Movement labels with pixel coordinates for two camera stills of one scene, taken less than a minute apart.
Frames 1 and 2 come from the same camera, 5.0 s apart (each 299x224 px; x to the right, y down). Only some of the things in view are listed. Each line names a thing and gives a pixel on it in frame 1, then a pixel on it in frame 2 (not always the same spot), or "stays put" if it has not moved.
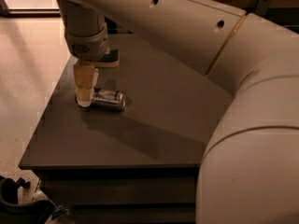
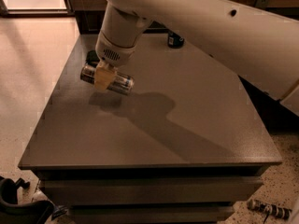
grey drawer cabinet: x=138 y=164 stays put
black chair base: x=30 y=212 stays put
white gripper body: x=88 y=48 to x=112 y=55
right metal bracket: x=263 y=5 stays put
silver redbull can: x=114 y=98 to x=122 y=83
